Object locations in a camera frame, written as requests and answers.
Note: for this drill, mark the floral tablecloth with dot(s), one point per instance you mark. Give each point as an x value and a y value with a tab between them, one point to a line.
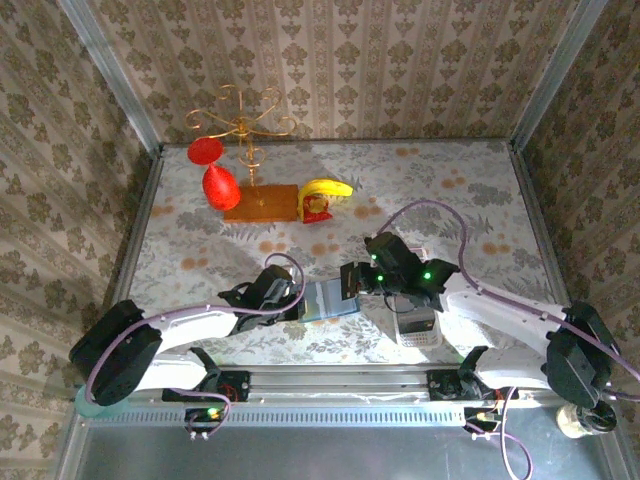
400	175

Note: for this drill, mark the white plastic basket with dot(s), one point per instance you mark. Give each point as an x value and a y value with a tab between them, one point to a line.
420	340

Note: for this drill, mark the grey metal shelf plate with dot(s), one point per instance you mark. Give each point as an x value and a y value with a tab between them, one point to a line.
325	455

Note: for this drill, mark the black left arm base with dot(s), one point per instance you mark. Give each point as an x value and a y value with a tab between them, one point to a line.
235	385

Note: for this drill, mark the aluminium mounting rail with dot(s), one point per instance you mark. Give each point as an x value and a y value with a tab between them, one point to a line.
340	382

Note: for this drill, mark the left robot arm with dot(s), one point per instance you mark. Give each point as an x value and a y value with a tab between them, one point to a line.
115	350

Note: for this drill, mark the red yellow snack bag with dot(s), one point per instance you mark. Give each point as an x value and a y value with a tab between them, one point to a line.
314	210

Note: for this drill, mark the dark credit card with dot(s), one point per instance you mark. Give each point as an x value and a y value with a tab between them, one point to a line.
350	282

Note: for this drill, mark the red wine glass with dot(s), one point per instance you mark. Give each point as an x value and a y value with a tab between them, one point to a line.
222	190

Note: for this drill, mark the yellow banana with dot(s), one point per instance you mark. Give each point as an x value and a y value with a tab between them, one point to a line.
325	186

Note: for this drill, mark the blue card holder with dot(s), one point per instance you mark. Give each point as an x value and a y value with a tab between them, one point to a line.
325	300

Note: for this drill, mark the teal plastic cup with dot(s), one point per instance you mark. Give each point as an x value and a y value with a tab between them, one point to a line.
87	407

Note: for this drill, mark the small circuit board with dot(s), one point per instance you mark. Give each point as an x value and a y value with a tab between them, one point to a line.
482	416
202	415

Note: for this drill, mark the aluminium frame post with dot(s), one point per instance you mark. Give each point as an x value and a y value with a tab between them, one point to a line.
110	65
555	65

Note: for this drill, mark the aluminium table edge rail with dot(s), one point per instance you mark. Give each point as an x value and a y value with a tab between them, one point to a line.
142	215
534	210

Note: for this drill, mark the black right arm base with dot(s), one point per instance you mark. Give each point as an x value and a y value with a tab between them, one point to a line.
442	385

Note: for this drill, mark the glass jar black lid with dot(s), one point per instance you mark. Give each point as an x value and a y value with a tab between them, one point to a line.
575	425

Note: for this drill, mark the stack of credit cards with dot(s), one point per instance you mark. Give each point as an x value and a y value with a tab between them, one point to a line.
415	322

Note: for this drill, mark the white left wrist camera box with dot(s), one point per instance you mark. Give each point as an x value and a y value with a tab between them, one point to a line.
290	274

